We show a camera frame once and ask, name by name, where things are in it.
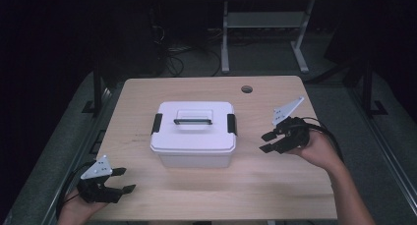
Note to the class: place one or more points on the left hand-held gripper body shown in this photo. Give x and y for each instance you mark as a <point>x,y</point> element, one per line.
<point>98,190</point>

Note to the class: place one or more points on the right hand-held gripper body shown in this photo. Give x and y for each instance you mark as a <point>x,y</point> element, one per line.
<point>295,136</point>

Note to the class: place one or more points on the white plastic storage box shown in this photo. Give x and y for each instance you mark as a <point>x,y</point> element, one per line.
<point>196,161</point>

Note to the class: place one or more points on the white bin lid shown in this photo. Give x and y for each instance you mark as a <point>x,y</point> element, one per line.
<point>193,136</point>

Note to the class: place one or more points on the person's right hand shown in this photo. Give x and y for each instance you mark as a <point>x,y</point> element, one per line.
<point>321,151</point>

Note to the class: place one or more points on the person's left hand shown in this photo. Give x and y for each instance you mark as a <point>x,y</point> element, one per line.
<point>75,212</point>

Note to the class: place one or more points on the aluminium frame rail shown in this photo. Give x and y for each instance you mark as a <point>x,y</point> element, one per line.
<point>65,172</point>
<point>387,153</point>

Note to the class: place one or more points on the black metal post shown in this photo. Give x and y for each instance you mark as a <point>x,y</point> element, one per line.
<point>97,87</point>
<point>367,87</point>

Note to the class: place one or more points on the grey metal table frame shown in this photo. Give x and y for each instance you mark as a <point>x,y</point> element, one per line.
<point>262,20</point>

